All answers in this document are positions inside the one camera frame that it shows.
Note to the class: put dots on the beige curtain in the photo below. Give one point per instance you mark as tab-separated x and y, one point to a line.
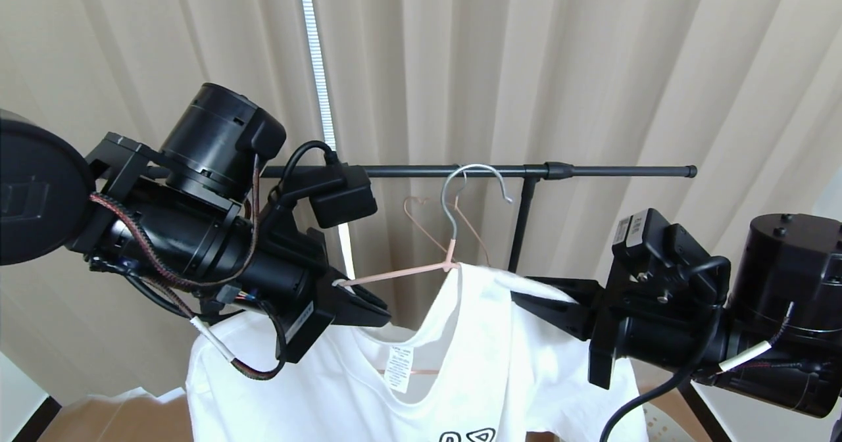
592	67

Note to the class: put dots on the white laundry basket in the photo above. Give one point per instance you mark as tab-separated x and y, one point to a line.
664	422

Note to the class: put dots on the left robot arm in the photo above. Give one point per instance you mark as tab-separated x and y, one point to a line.
197	146

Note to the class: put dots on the pink clothes hanger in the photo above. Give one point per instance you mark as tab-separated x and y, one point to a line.
421	225
452	251

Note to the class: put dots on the black clothes rack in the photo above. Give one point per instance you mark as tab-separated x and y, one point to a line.
592	171

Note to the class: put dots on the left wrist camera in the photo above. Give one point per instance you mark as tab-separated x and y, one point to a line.
342	198

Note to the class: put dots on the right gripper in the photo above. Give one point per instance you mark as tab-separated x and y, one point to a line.
658	340

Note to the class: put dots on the white printed shirt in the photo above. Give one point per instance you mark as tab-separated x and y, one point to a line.
493	363

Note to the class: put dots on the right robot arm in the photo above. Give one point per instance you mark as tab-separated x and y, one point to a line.
789	284

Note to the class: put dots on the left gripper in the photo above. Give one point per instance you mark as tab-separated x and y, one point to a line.
296	277

